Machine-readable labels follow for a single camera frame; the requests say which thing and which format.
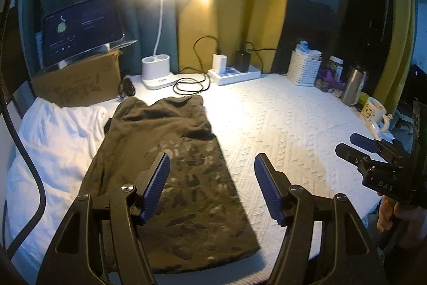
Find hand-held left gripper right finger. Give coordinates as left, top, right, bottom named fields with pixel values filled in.
left=254, top=153, right=394, bottom=285

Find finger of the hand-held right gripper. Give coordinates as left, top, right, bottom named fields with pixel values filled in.
left=350, top=133, right=396, bottom=159
left=335, top=143, right=371, bottom=172

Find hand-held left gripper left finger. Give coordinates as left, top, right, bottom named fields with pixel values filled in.
left=35, top=151, right=171, bottom=285

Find brown printed t-shirt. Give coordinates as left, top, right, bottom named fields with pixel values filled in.
left=85, top=95, right=261, bottom=274

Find person's right hand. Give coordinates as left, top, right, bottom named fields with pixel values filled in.
left=377, top=196, right=427, bottom=239

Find white printed mug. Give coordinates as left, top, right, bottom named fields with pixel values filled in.
left=360, top=97, right=392, bottom=134

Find stainless steel tumbler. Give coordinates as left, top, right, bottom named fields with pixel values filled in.
left=340, top=63, right=369, bottom=106

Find clear jar with white lid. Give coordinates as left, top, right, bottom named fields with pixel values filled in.
left=329, top=56, right=344, bottom=82

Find white perforated basket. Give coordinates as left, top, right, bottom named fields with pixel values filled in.
left=288, top=49, right=322, bottom=87

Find yellow curtain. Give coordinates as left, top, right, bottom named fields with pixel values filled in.
left=177, top=0, right=299, bottom=75
left=374, top=0, right=416, bottom=112

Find blue and white basket contents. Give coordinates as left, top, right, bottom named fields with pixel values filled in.
left=297, top=41, right=322, bottom=58

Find white cloth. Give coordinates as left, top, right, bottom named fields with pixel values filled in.
left=5, top=97, right=110, bottom=259

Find white desk lamp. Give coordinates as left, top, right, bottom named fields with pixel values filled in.
left=135, top=0, right=201, bottom=91

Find white power strip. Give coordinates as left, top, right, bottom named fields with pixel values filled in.
left=208, top=66, right=261, bottom=86

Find cardboard box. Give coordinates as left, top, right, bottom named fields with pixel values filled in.
left=31, top=49, right=123, bottom=107

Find black charger plug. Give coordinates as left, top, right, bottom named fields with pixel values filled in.
left=235, top=50, right=251, bottom=72

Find white charger plug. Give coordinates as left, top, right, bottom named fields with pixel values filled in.
left=213, top=53, right=228, bottom=75

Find white tablet stand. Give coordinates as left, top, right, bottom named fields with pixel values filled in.
left=59, top=40, right=139, bottom=70

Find tablet with dark screen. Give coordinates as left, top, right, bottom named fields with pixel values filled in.
left=42, top=0, right=125, bottom=67

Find black coiled cable bundle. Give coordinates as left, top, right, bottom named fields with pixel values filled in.
left=119, top=77, right=136, bottom=97

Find thick black braided cable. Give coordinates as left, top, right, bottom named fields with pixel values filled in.
left=0, top=0, right=45, bottom=259

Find black charging cable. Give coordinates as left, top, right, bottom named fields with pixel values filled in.
left=242, top=41, right=279, bottom=72
left=174, top=36, right=222, bottom=95

